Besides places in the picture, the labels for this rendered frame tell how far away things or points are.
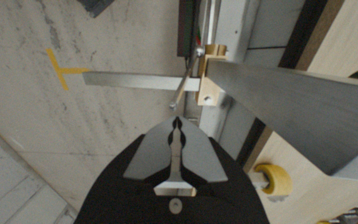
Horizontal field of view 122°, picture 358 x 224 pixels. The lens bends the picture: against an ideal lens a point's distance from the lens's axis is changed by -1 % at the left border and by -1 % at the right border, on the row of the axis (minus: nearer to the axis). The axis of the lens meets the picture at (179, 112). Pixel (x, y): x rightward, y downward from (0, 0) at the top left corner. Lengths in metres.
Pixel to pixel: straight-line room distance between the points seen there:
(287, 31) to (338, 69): 0.14
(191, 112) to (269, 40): 0.35
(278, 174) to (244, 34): 0.49
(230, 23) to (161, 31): 0.71
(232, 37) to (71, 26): 1.30
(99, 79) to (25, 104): 1.93
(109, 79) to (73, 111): 1.51
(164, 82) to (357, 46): 0.38
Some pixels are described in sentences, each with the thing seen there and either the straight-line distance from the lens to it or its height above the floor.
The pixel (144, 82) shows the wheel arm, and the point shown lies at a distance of 0.28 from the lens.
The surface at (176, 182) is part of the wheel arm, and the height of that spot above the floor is 0.96.
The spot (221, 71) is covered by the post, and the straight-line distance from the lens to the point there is 0.17.
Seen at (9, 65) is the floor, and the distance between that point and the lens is 2.06.
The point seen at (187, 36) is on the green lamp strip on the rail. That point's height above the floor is 0.70.
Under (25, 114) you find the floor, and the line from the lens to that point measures 2.34.
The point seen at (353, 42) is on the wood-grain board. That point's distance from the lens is 0.39.
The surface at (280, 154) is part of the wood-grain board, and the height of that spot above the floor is 0.90.
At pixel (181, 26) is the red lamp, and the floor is 0.70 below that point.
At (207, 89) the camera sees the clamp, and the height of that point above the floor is 0.87.
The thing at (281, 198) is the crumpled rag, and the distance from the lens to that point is 0.71.
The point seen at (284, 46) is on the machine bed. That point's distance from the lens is 0.44.
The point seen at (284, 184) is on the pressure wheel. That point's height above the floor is 0.97.
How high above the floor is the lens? 1.12
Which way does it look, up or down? 62 degrees down
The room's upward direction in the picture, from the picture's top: 180 degrees clockwise
